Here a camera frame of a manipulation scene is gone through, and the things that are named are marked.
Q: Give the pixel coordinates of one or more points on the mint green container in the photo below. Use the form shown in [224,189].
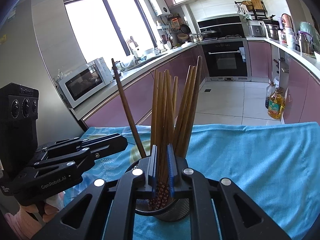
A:
[310,30]

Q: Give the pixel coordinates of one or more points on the bundle of wooden chopsticks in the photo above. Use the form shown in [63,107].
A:
[167,100]

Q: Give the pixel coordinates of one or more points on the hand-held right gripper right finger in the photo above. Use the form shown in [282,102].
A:
[171,170]

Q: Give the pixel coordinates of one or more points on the wooden cutting board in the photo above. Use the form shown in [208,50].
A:
[255,3]

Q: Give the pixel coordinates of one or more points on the grey refrigerator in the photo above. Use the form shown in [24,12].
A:
[37,42]

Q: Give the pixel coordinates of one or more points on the white pot lid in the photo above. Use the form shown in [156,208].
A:
[188,44]

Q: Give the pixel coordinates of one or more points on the black wall rack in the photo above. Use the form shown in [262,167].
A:
[258,12]

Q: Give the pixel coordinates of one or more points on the purple lidded jar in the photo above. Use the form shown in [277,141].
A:
[303,43]

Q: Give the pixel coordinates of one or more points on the kitchen faucet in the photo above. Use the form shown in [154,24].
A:
[133,43]

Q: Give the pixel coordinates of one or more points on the black range hood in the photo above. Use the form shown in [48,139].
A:
[220,23]

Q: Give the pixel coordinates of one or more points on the black wok with lid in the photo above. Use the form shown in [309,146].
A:
[208,33]

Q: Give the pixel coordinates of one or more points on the white microwave oven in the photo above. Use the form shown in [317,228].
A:
[82,82]

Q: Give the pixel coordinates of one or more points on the steel rice cooker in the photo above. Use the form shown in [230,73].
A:
[256,30]

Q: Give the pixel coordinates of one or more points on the dark brown wooden chopstick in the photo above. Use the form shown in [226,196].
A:
[129,112]
[196,77]

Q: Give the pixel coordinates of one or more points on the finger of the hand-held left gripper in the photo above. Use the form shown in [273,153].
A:
[102,137]
[110,145]

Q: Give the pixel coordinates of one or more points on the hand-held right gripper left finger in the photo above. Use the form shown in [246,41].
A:
[154,170]

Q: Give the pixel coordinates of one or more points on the black built-in oven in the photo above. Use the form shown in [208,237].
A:
[225,62]

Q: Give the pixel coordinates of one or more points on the kitchen window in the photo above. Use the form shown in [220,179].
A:
[95,25]

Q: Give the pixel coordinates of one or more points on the small steel kettle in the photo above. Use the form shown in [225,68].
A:
[196,38]

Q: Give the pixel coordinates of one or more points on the blue floral tablecloth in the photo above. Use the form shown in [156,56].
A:
[237,167]

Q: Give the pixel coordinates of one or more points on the white gas water heater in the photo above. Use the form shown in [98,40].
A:
[160,5]

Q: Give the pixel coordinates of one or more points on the clear plastic bottle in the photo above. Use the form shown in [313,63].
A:
[268,92]

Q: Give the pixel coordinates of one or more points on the person's left hand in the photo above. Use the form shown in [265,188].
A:
[27,212]

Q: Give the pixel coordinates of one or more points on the black mesh utensil holder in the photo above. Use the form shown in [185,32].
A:
[162,212]

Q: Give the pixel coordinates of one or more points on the hanging black frying pan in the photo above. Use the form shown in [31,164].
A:
[185,28]

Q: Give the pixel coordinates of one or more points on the wicker basket bowl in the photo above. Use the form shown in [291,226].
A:
[182,38]

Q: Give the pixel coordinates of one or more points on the white plastic bottle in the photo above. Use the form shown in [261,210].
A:
[291,38]

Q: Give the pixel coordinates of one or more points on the person's left forearm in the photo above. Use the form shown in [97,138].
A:
[17,226]

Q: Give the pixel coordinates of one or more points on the pink base cabinets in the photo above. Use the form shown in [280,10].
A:
[112,105]
[300,92]

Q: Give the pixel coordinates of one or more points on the yellow cooking oil bottle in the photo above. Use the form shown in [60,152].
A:
[275,107]

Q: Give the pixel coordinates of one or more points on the pink thermos jug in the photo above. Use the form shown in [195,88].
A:
[287,21]

